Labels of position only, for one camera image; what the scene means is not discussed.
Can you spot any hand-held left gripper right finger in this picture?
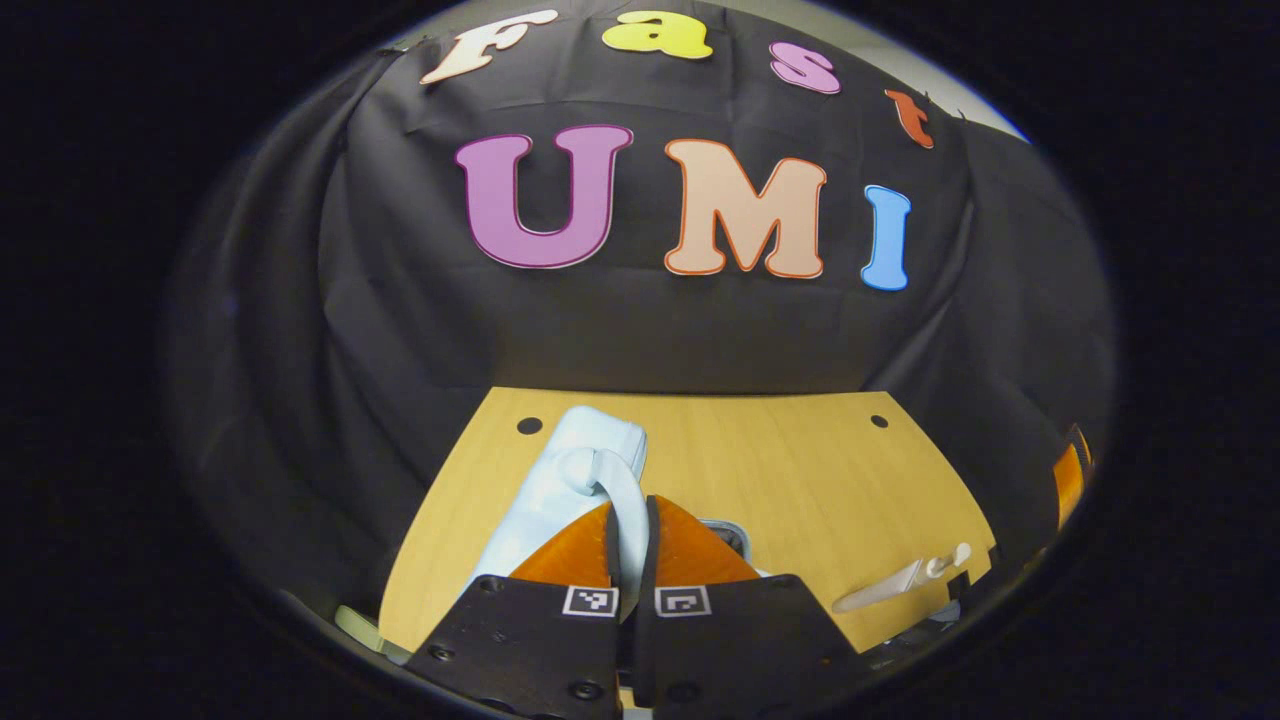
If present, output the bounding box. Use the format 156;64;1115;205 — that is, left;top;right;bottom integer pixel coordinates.
632;495;863;720

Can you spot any white squeeze tube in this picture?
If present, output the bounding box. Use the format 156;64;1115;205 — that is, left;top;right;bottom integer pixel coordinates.
832;543;973;613

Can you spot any black backdrop cloth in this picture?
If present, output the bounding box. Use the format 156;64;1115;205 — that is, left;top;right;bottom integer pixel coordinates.
165;0;1116;621

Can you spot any light blue suitcase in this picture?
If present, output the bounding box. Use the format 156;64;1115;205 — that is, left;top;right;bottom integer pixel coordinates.
455;405;773;601

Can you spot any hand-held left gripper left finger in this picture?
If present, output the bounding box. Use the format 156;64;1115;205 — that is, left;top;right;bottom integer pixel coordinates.
405;497;628;720

